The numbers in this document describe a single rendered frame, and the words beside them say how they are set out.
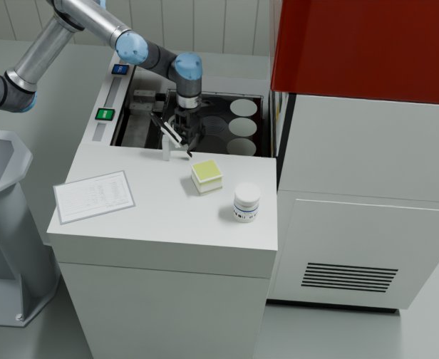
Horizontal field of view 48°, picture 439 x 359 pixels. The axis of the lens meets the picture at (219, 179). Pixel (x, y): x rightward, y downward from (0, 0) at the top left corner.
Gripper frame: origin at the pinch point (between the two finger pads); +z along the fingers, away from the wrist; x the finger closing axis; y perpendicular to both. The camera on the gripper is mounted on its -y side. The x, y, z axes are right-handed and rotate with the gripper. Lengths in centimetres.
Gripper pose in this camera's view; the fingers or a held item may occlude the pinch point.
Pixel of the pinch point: (193, 145)
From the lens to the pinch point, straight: 164.9
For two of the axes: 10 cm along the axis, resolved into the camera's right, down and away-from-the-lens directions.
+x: 8.3, 4.3, -3.5
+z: -0.4, 6.7, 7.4
